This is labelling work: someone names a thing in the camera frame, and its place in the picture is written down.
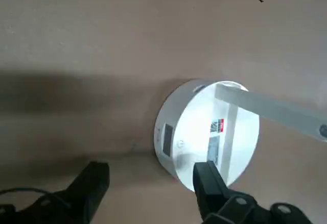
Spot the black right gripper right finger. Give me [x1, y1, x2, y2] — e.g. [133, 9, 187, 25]
[193, 160, 314, 224]

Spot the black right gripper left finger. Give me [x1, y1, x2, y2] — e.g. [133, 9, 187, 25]
[0, 161, 110, 224]

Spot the white foldable desk lamp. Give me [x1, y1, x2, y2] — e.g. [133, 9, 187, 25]
[153, 79, 327, 193]

